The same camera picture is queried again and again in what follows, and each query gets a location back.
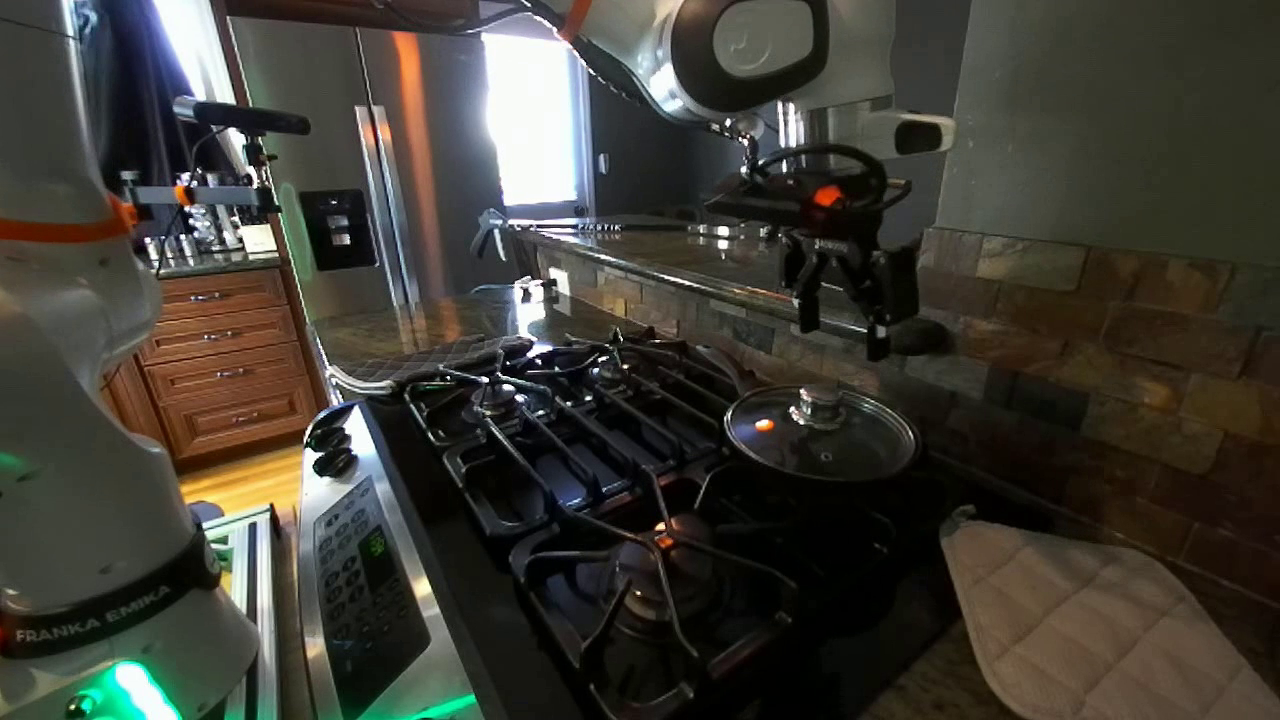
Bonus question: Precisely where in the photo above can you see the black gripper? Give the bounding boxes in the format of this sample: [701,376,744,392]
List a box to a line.
[775,212,927,363]

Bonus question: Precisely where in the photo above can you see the glass lid with metal knob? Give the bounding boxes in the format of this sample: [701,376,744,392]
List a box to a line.
[718,379,920,489]

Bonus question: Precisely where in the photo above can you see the black frying pan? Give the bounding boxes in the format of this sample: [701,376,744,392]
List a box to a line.
[718,425,937,543]

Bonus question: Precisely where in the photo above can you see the black gas stove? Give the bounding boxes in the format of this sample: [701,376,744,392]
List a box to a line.
[290,330,971,720]

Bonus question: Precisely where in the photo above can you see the beige quilted pot holder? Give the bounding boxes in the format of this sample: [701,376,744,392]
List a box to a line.
[937,507,1280,720]

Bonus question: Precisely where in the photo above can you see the stainless steel refrigerator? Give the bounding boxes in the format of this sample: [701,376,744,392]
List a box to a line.
[231,15,510,315]

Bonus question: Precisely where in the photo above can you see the black fridge dispenser panel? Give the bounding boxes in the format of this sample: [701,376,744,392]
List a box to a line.
[295,187,376,272]

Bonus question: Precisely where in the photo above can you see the black stove knob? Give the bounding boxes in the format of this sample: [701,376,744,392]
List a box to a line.
[298,400,360,451]
[311,439,360,481]

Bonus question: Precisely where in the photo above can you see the wooden drawer cabinet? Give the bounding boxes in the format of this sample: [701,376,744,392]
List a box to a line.
[98,258,332,474]

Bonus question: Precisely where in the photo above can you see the dark hanging jacket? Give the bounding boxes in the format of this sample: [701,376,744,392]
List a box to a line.
[70,0,184,192]

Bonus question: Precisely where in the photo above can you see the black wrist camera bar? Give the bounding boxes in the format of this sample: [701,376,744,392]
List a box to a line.
[701,175,893,234]

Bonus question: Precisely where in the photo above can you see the black stereo camera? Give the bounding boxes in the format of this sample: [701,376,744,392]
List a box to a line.
[166,91,317,141]

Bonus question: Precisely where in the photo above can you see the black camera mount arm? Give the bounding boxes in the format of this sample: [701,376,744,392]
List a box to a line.
[117,134,289,230]

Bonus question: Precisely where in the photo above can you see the metal robot stand frame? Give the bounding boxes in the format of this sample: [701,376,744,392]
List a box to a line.
[194,499,290,720]

